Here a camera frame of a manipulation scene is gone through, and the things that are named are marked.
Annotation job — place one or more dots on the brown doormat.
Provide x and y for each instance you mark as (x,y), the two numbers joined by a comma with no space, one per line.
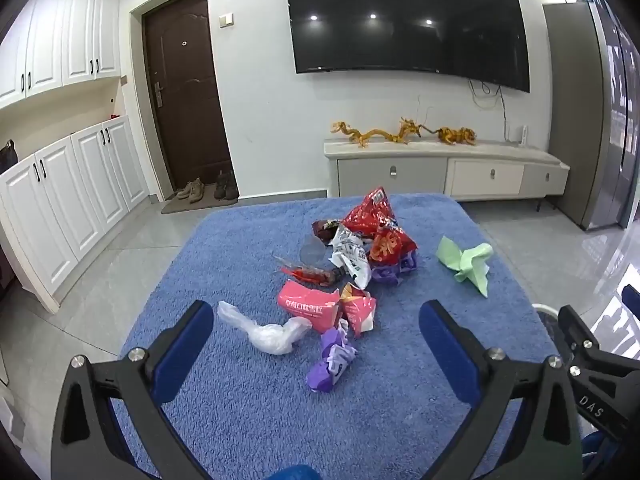
(200,206)

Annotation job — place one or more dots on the white cabinet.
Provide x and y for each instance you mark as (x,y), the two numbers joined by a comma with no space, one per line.
(65,195)
(50,45)

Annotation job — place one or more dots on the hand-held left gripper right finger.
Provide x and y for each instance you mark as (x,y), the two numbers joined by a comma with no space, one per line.
(445,350)

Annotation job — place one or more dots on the white trash bin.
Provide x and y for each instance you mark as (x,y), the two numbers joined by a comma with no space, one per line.
(542,310)

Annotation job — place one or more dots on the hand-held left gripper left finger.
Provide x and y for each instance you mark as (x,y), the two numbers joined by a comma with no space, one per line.
(187,350)

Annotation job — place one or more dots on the small purple wrapper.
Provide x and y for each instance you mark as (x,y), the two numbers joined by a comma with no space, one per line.
(395,270)

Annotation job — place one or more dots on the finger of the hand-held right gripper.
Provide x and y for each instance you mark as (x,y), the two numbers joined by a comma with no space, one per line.
(632,302)
(575,327)

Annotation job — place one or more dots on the dark brown snack wrapper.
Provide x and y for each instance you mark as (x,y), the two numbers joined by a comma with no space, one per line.
(325,230)

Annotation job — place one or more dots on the dark brown door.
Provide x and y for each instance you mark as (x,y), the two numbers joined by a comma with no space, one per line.
(185,90)

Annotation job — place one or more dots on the dark shoe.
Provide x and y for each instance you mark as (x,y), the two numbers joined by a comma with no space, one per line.
(220,187)
(230,186)

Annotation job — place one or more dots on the white grey television console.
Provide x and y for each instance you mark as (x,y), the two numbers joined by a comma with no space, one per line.
(430,172)

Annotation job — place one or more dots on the long purple wrapper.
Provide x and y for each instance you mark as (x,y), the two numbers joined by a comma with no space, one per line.
(332,360)

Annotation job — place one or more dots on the white lower cabinet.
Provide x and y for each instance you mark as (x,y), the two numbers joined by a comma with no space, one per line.
(65,195)

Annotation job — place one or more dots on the light switch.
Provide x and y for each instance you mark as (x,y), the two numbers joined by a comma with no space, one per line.
(226,19)

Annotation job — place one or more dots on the white upper cabinet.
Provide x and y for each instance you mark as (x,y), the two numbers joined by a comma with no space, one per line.
(50,45)

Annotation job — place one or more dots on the small white device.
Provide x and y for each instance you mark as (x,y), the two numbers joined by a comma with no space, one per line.
(523,135)

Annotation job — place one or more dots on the tall grey cabinet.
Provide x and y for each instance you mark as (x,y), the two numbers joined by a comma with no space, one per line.
(575,110)

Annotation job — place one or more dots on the green paper tissue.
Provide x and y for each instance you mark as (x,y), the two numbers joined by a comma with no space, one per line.
(467,265)

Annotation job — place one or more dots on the blue blanket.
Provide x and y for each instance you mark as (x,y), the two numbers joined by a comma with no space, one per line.
(250,410)

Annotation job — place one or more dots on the black bag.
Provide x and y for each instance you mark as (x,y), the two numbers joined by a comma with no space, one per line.
(7,157)

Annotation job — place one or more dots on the clear plastic wrapper red print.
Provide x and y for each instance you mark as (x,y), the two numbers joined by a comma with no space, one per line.
(312,275)

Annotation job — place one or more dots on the long golden dragon figurine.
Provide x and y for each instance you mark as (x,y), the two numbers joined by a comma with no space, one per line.
(380,135)

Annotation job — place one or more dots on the large red snack bag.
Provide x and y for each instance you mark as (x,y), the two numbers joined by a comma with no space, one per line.
(370,212)

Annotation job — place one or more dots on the tan shoe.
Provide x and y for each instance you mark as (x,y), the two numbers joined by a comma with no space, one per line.
(197,190)
(184,191)

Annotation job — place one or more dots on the black wall television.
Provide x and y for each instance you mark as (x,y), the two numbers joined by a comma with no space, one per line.
(400,20)

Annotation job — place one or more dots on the white printed wrapper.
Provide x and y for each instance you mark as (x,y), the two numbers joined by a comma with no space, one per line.
(352,257)

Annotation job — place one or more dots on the short golden dragon figurine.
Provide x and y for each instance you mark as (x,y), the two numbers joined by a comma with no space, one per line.
(455,136)

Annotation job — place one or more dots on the crumpled white plastic bag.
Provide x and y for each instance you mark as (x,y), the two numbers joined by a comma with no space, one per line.
(270,335)

